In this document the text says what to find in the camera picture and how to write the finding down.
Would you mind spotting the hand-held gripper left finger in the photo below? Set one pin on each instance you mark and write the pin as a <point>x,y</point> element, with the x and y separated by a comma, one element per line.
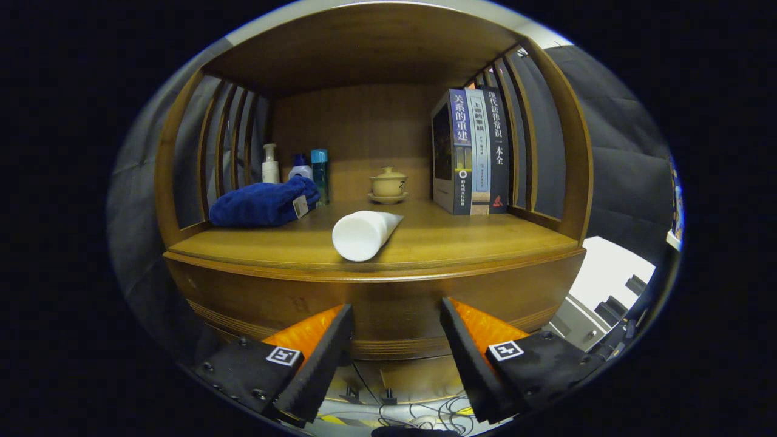
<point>315,364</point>

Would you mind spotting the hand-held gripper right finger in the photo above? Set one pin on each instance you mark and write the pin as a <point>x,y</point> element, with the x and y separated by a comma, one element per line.
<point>473,364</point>

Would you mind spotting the wooden drawer with black knob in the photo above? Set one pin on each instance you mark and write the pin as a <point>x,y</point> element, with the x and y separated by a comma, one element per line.
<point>394,303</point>

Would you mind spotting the white cream tube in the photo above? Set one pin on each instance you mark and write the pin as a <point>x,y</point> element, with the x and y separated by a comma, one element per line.
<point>361,235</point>

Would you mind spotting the wooden countertop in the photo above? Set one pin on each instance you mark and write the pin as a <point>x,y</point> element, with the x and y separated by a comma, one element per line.
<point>473,237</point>

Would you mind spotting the wooden cabinet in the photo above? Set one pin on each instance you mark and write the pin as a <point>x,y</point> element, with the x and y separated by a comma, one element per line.
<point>364,121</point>

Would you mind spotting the blue folded towel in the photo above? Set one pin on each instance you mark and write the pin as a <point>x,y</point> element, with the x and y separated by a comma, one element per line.
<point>261,206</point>

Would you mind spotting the teal bottle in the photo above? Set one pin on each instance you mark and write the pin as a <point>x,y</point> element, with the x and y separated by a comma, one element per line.
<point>320,173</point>

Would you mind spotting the white bottle with blue cap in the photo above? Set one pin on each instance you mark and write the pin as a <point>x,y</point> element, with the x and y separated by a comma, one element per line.
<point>300,173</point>

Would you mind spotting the beige lidded teacup with saucer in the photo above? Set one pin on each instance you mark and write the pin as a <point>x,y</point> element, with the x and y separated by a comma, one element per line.
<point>388,182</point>

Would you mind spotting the white pump bottle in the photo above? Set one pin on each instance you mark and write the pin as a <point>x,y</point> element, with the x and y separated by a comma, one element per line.
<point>271,170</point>

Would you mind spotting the pale spine book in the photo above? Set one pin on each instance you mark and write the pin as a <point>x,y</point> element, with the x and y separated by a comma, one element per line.
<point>479,158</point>

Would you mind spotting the blue spine book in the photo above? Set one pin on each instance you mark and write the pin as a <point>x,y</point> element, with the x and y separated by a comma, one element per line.
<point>461,158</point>

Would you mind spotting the black spine book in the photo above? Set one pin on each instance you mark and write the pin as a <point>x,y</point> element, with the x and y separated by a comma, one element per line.
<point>498,152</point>

